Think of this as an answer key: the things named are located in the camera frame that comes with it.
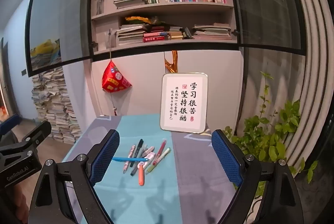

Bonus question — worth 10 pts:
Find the pink patterned pen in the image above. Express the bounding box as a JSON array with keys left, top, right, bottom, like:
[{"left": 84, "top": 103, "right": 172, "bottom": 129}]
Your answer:
[{"left": 123, "top": 145, "right": 136, "bottom": 174}]

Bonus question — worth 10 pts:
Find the stack of white paper booklets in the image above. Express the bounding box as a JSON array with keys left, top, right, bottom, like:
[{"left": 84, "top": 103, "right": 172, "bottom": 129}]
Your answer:
[{"left": 116, "top": 24, "right": 147, "bottom": 46}]

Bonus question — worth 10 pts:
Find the wide stack of pale books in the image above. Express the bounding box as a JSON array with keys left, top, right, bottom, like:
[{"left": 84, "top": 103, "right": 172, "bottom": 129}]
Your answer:
[{"left": 192, "top": 23, "right": 233, "bottom": 40}]

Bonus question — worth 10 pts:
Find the yellow bag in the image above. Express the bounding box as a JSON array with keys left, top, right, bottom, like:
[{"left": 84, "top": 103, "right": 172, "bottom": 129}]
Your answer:
[{"left": 31, "top": 40, "right": 62, "bottom": 57}]

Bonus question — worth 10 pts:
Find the tall pile of books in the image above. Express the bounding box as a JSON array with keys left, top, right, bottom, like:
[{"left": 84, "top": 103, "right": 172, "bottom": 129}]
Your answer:
[{"left": 31, "top": 67, "right": 82, "bottom": 145}]

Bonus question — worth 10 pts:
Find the green leafy plant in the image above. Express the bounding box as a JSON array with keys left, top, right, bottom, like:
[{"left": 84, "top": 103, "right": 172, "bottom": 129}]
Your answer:
[{"left": 224, "top": 71, "right": 319, "bottom": 198}]

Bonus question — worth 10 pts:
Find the yellow green garland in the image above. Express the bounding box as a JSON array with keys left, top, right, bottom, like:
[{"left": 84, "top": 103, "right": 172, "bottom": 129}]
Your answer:
[{"left": 125, "top": 16, "right": 166, "bottom": 26}]

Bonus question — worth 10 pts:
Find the small stack of mixed books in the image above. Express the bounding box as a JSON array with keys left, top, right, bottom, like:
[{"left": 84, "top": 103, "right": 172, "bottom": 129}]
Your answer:
[{"left": 170, "top": 27, "right": 194, "bottom": 40}]

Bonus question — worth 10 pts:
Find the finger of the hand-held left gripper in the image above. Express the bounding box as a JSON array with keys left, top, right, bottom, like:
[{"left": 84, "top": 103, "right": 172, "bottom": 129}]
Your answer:
[{"left": 16, "top": 121, "right": 52, "bottom": 152}]

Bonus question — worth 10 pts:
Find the stack of red books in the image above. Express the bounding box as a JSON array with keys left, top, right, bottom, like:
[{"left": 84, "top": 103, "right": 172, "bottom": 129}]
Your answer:
[{"left": 143, "top": 27, "right": 170, "bottom": 43}]

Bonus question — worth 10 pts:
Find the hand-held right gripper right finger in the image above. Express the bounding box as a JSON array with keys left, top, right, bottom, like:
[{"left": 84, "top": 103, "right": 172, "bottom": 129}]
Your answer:
[{"left": 211, "top": 129, "right": 304, "bottom": 224}]

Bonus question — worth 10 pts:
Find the stack of grey flat books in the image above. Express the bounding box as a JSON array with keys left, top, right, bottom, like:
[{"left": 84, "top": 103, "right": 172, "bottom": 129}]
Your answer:
[{"left": 113, "top": 0, "right": 145, "bottom": 9}]

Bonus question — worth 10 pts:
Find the black framed glass door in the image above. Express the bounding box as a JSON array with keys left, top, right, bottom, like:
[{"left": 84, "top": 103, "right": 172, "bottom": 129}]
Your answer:
[
  {"left": 222, "top": 0, "right": 306, "bottom": 56},
  {"left": 25, "top": 0, "right": 94, "bottom": 78}
]

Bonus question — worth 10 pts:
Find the grey pleated curtain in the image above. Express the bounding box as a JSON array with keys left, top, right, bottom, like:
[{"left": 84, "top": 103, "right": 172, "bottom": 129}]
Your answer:
[{"left": 280, "top": 0, "right": 334, "bottom": 169}]

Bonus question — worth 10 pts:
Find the teal and grey tablecloth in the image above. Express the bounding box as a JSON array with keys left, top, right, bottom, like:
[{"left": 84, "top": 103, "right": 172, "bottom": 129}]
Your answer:
[{"left": 61, "top": 114, "right": 244, "bottom": 224}]

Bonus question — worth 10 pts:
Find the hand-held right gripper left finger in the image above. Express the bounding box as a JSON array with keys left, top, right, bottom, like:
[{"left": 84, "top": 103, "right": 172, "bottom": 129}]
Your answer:
[{"left": 27, "top": 129, "right": 120, "bottom": 224}]

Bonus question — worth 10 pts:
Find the red pen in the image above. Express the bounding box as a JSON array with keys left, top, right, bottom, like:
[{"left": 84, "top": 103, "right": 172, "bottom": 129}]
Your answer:
[{"left": 153, "top": 139, "right": 167, "bottom": 166}]

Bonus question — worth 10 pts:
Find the framed calligraphy sign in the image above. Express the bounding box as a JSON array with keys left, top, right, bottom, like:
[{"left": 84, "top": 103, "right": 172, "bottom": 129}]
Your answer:
[{"left": 160, "top": 73, "right": 209, "bottom": 134}]

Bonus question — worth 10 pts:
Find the black pen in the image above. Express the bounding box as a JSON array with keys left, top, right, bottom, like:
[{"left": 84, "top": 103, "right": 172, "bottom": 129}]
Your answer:
[{"left": 132, "top": 139, "right": 144, "bottom": 160}]

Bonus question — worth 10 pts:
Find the red pyramid hanging ornament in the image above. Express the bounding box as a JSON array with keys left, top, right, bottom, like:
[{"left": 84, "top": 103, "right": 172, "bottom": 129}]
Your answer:
[{"left": 102, "top": 52, "right": 132, "bottom": 116}]

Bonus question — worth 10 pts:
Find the orange utility knife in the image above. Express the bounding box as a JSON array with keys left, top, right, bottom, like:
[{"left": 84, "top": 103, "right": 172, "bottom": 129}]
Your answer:
[{"left": 138, "top": 161, "right": 147, "bottom": 186}]

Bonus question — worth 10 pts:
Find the grey bookshelf cabinet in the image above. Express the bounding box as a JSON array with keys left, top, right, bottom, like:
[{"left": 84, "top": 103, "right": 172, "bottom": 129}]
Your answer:
[{"left": 90, "top": 0, "right": 242, "bottom": 55}]

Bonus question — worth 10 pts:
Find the blue pen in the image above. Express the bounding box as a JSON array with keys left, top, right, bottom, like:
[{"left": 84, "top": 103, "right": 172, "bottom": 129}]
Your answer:
[{"left": 112, "top": 157, "right": 151, "bottom": 162}]

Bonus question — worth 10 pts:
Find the gold medal with striped ribbon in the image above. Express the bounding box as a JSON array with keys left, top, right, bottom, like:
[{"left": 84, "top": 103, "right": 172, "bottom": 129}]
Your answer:
[{"left": 164, "top": 50, "right": 178, "bottom": 74}]

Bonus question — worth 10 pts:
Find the grey pen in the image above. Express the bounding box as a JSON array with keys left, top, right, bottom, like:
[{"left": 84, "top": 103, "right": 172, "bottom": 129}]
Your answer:
[{"left": 130, "top": 147, "right": 154, "bottom": 177}]

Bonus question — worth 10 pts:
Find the clear acrylic holder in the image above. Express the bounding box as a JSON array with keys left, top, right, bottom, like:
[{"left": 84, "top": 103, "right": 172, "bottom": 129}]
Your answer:
[{"left": 106, "top": 29, "right": 116, "bottom": 49}]

